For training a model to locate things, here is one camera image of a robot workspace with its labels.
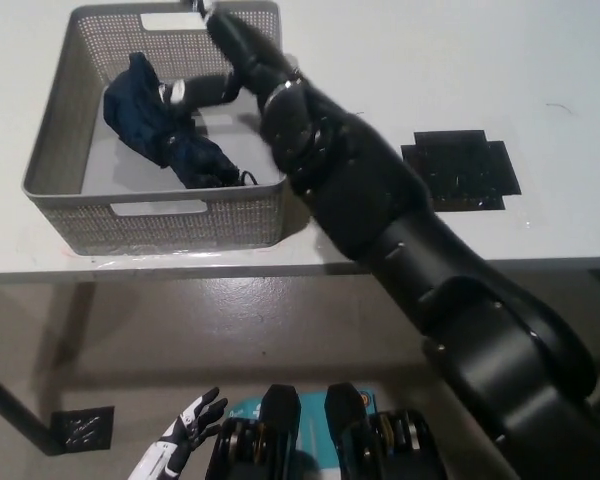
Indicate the black tape patch on floor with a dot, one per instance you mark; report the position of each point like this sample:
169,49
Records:
82,425

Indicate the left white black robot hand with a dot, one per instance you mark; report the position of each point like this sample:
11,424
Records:
180,435

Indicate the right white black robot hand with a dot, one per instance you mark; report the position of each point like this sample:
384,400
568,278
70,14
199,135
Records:
260,65

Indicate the navy blue umbrella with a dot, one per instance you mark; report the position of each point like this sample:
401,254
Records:
140,120

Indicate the black tape patch on table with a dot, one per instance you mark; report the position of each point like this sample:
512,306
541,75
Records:
460,170

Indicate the grey perforated plastic basket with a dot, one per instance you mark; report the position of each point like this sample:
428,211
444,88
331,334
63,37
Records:
150,220

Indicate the black robot torso with teal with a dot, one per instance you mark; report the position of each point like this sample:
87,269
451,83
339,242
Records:
325,445

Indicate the black metal table leg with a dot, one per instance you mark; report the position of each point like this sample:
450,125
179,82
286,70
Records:
10,400

